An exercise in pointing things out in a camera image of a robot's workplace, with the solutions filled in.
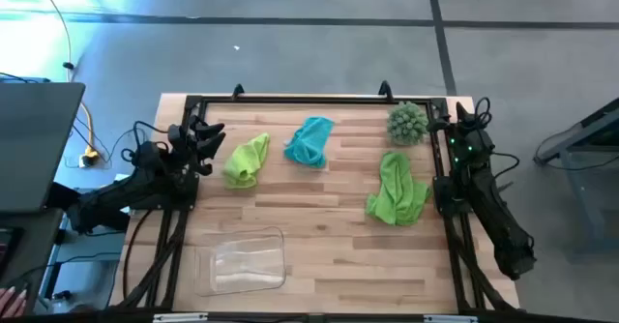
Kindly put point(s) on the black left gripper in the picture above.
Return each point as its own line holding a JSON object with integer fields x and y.
{"x": 181, "y": 141}

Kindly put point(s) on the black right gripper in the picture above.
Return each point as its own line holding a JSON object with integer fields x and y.
{"x": 469, "y": 144}

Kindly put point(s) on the lime yellow microfiber towel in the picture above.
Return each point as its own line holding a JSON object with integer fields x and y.
{"x": 246, "y": 161}

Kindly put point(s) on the green microfiber towel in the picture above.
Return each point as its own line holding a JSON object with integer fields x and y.
{"x": 399, "y": 192}

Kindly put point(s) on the teal microfiber towel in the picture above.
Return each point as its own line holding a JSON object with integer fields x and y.
{"x": 309, "y": 141}

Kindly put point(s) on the clear plastic basket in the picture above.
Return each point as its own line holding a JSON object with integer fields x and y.
{"x": 242, "y": 265}

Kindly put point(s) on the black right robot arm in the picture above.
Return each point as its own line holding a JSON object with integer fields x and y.
{"x": 503, "y": 226}

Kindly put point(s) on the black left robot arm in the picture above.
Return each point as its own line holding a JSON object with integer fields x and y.
{"x": 121, "y": 197}

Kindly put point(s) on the black floor tape line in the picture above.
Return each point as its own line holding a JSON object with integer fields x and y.
{"x": 445, "y": 62}
{"x": 290, "y": 21}

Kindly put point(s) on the white box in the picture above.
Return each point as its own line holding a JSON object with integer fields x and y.
{"x": 122, "y": 176}

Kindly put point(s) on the yellow power plug strip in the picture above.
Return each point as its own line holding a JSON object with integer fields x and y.
{"x": 89, "y": 158}

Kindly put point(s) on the grey metal table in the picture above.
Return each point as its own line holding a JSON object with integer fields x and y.
{"x": 580, "y": 138}

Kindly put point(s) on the black desk beam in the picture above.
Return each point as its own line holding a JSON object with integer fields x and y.
{"x": 60, "y": 195}

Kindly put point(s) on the grey side cart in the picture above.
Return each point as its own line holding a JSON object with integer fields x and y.
{"x": 92, "y": 260}

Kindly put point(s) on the black side desk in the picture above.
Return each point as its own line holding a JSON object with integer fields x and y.
{"x": 38, "y": 245}

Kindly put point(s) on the small black plug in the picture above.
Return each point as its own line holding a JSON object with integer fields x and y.
{"x": 62, "y": 294}

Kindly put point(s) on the person's hand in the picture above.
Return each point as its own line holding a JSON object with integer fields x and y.
{"x": 12, "y": 303}

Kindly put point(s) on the black frame clamp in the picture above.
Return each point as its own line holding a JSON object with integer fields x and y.
{"x": 237, "y": 91}
{"x": 385, "y": 89}

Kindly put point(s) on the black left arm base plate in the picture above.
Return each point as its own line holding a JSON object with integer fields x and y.
{"x": 184, "y": 203}

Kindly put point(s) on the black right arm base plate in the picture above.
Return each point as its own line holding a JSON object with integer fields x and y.
{"x": 442, "y": 203}

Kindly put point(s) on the black aluminium table frame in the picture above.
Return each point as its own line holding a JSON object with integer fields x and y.
{"x": 314, "y": 100}

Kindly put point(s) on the silver metal bracket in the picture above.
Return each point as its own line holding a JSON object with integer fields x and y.
{"x": 450, "y": 319}
{"x": 179, "y": 317}

